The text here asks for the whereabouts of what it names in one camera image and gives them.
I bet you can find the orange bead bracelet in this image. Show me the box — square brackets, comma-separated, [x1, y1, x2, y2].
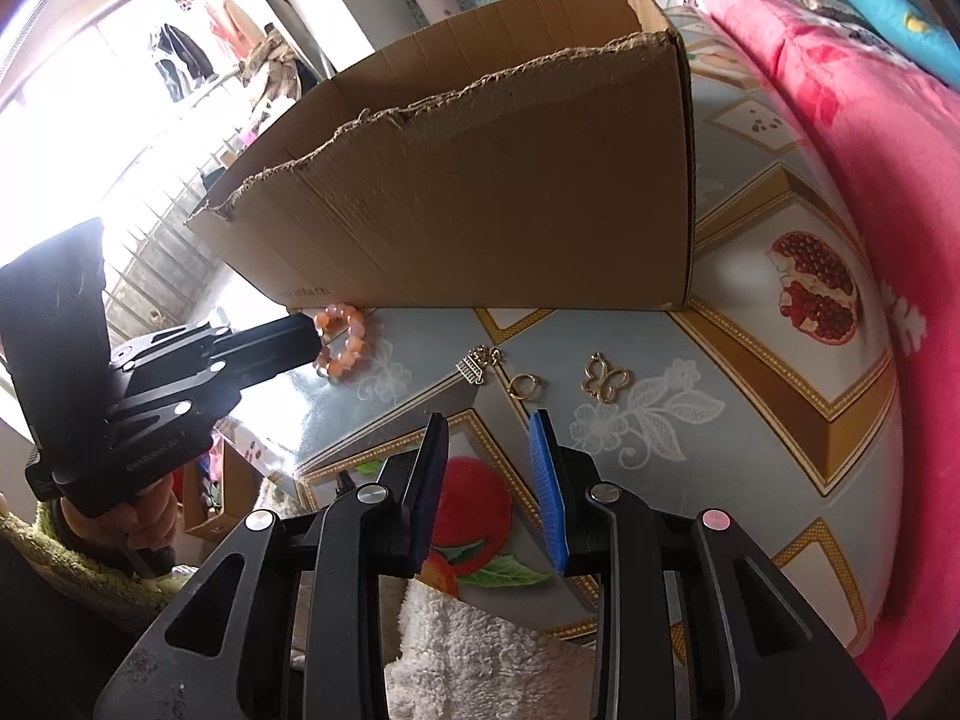
[313, 302, 374, 380]

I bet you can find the gold butterfly pendant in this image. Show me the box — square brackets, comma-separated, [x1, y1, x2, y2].
[581, 351, 632, 402]

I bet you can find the metal balcony railing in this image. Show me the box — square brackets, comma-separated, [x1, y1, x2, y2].
[105, 142, 248, 346]

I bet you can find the row of hanging clothes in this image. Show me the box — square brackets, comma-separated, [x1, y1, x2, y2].
[146, 0, 323, 102]

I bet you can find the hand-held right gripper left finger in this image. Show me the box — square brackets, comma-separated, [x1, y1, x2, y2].
[94, 412, 451, 720]

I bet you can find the small floor cardboard box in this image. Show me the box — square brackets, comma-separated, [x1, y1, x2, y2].
[180, 435, 263, 541]

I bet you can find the gold ladder pendant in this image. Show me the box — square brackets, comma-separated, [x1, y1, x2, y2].
[457, 345, 502, 385]

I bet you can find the fruit printed tablecloth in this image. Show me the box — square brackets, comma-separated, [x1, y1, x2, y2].
[289, 4, 901, 661]

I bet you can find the pink floral blanket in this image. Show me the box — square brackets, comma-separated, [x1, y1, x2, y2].
[675, 0, 960, 713]

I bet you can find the person's left hand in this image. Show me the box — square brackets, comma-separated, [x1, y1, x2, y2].
[60, 465, 186, 563]

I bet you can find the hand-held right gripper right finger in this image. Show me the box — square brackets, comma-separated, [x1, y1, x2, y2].
[529, 409, 890, 720]

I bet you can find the blue pillow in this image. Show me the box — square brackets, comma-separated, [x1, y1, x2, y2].
[804, 0, 960, 87]

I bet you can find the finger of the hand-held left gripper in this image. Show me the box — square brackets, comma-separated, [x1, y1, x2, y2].
[214, 313, 323, 391]

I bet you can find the person's left forearm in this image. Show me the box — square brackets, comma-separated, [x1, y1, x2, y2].
[0, 499, 188, 616]

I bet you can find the white fleece clothing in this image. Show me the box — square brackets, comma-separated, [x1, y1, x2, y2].
[382, 581, 601, 720]

